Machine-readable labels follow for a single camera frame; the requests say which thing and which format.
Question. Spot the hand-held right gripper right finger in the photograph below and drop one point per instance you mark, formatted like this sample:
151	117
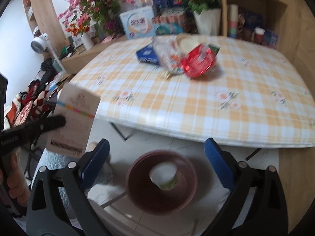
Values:
219	164

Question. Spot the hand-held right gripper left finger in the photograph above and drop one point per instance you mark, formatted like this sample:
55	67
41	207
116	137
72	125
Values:
98	162

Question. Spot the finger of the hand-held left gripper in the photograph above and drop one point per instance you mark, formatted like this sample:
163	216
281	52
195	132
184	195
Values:
37	127

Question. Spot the brown cardboard card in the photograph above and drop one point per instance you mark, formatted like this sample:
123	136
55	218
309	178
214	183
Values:
76	113

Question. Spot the white paper cup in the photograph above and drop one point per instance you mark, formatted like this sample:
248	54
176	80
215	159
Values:
162	174

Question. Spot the brown round bin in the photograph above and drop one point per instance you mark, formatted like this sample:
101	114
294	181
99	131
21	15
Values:
147	194

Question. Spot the clear plastic box blue label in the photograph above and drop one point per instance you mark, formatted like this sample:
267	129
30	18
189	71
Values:
147	54

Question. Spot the person's left hand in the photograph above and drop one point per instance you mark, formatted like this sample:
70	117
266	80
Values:
14	179

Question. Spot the red patterned cloth pile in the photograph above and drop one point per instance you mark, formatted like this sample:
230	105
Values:
24	103

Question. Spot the person's light blue fuzzy leg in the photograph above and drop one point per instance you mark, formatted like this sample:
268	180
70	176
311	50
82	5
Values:
50	161

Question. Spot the white desk fan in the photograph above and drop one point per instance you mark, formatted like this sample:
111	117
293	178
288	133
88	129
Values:
39	43

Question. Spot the yellow checkered tablecloth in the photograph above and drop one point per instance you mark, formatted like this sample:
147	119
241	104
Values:
172	108

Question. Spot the low wooden cabinet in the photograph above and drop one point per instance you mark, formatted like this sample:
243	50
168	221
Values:
81	61

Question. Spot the white vase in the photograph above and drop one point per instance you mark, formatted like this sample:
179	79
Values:
87	41

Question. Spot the orange artificial flowers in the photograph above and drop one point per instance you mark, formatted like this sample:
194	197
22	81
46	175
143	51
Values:
76	29

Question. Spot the small gold wrapper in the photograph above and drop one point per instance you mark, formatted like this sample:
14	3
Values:
167	74

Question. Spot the red foil packet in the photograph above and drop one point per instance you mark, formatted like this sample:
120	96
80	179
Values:
196	61

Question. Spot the green and gold tea packet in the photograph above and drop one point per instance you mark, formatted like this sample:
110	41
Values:
214	48

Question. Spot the blue and red snack packet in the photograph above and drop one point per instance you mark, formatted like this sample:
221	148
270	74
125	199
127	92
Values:
167	56

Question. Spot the beige paper bowl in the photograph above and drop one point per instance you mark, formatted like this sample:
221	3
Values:
187	43

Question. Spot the red paper cup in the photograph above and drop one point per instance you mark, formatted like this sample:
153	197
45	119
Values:
259	36

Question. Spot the blue purple small box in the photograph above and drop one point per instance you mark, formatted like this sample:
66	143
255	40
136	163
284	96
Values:
270	39

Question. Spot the stack of pastel cups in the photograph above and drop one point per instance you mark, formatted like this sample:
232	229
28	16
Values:
233	22

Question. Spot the white and blue carton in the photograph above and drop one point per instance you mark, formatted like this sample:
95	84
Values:
137	22

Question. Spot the dark blue shelf box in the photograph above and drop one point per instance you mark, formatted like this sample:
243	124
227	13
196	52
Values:
251	19

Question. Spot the pack of batteries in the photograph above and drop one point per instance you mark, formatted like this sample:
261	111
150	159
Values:
169	23

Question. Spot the wooden shelf unit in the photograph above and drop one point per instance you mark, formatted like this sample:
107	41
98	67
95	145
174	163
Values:
292	17

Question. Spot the silver white box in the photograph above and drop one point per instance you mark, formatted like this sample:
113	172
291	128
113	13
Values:
145	2

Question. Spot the dark blue patterned box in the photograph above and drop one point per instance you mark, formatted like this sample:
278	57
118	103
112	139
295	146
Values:
160	1

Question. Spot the wooden wall shelf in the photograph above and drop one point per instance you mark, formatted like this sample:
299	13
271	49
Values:
41	7

